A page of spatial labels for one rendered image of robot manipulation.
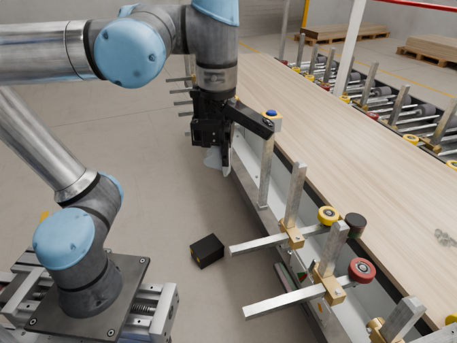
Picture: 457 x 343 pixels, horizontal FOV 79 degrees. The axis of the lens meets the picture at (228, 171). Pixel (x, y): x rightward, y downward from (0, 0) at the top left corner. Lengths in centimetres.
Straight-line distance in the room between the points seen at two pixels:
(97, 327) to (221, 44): 66
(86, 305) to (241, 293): 132
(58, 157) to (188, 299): 143
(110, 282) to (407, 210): 112
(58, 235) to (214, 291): 142
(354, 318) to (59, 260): 104
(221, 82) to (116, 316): 58
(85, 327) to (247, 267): 142
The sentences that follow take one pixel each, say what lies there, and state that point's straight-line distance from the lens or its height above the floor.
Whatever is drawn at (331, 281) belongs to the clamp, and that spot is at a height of 87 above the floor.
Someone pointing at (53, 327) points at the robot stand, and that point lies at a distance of 83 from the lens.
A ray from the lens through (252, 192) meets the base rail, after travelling 152.
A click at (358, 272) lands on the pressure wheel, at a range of 104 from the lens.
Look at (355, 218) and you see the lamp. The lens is 89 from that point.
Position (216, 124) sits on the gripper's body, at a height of 146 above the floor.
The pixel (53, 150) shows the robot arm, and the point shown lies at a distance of 71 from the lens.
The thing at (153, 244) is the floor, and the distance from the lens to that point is 224.
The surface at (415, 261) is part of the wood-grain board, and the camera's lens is 117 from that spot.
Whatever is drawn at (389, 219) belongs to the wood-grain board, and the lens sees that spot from 127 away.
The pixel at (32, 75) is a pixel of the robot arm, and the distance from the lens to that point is 45.
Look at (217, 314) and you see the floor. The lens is 189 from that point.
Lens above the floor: 171
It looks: 37 degrees down
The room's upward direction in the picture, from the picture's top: straight up
